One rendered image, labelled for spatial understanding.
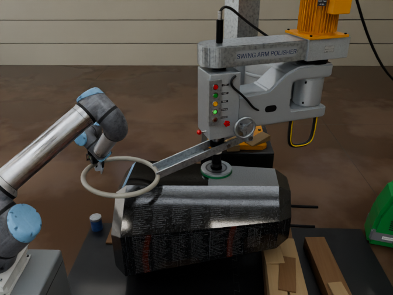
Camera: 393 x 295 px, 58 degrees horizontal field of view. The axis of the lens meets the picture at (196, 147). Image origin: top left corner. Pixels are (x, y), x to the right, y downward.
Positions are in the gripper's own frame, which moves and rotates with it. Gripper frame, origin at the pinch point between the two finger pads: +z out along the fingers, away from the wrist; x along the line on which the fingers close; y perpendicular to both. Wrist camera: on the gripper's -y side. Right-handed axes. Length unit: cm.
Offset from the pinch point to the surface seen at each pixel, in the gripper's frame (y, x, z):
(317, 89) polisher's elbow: -104, 96, -62
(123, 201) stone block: 1.3, 26.1, 11.5
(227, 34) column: -111, 15, -83
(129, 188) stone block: -4.6, 25.4, 4.6
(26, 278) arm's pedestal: 77, 50, 4
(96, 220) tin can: -20, -36, 74
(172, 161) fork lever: -32.1, 36.6, -10.0
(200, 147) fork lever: -49, 46, -19
